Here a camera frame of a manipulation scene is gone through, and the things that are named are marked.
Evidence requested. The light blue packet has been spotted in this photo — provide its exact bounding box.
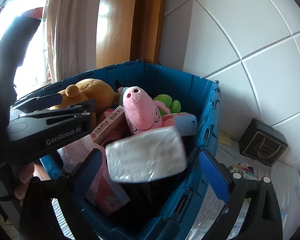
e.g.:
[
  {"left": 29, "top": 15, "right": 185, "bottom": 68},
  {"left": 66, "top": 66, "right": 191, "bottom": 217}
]
[{"left": 174, "top": 114, "right": 198, "bottom": 137}]

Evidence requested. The long pink-white medicine box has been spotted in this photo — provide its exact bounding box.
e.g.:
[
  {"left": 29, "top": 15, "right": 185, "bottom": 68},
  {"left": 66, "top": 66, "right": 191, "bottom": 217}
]
[{"left": 90, "top": 105, "right": 127, "bottom": 145}]

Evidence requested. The pink tissue pack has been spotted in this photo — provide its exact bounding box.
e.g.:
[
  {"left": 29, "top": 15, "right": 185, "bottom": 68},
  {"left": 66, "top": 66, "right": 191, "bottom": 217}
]
[{"left": 57, "top": 135, "right": 132, "bottom": 217}]

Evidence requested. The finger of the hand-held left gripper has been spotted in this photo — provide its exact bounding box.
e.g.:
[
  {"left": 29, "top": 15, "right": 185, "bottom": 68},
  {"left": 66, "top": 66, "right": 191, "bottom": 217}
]
[
  {"left": 20, "top": 99, "right": 98, "bottom": 125},
  {"left": 11, "top": 93, "right": 63, "bottom": 113}
]

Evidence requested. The person's left hand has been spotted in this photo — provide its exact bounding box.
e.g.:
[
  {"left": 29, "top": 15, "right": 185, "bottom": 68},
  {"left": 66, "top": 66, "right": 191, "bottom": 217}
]
[{"left": 14, "top": 163, "right": 36, "bottom": 200}]

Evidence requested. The light blue bed sheet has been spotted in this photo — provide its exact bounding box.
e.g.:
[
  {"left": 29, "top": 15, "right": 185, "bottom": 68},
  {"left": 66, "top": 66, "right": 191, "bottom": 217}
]
[{"left": 52, "top": 130, "right": 300, "bottom": 240}]

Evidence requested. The wooden headboard frame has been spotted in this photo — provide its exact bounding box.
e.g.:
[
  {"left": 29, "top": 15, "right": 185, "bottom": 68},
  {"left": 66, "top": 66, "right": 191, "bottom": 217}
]
[{"left": 97, "top": 0, "right": 169, "bottom": 68}]

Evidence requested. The green plush toy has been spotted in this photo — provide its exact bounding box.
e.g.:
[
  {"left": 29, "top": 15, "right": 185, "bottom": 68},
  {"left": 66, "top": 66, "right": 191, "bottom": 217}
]
[{"left": 153, "top": 94, "right": 182, "bottom": 114}]

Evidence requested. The white tissue pack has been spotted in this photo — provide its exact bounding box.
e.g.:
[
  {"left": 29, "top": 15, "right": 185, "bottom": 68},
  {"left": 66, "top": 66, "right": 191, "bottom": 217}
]
[{"left": 105, "top": 126, "right": 189, "bottom": 183}]

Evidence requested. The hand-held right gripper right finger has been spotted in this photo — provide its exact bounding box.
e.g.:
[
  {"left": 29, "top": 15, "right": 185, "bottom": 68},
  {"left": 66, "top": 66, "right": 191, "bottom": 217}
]
[{"left": 198, "top": 150, "right": 283, "bottom": 240}]

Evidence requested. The black gift box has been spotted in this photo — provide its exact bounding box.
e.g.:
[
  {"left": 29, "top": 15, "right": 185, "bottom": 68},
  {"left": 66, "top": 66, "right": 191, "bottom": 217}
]
[{"left": 239, "top": 118, "right": 288, "bottom": 167}]

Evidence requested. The pink pig plush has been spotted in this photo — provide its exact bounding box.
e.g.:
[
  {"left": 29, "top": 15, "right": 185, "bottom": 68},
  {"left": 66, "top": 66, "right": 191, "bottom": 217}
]
[{"left": 117, "top": 86, "right": 177, "bottom": 137}]

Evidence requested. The blue plastic crate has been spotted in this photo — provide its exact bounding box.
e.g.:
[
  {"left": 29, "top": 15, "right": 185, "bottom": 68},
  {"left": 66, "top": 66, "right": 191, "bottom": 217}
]
[{"left": 17, "top": 59, "right": 222, "bottom": 237}]

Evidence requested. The person's left forearm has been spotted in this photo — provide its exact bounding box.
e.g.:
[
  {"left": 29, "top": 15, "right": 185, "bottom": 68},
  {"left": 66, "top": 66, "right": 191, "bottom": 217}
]
[{"left": 0, "top": 15, "right": 42, "bottom": 105}]

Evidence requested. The window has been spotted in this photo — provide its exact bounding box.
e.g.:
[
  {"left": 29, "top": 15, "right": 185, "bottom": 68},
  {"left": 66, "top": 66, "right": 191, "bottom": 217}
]
[{"left": 0, "top": 0, "right": 52, "bottom": 98}]

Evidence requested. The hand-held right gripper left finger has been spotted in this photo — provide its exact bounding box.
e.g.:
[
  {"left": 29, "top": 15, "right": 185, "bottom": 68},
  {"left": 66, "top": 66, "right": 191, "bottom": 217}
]
[{"left": 19, "top": 148, "right": 103, "bottom": 240}]

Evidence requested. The white curtain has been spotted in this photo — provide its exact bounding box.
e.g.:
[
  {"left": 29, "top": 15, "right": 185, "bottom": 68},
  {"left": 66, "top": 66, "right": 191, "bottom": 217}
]
[{"left": 46, "top": 0, "right": 103, "bottom": 84}]

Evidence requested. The brown teddy bear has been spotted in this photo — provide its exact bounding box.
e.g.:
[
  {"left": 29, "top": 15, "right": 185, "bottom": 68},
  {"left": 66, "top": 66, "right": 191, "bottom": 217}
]
[{"left": 50, "top": 79, "right": 120, "bottom": 120}]

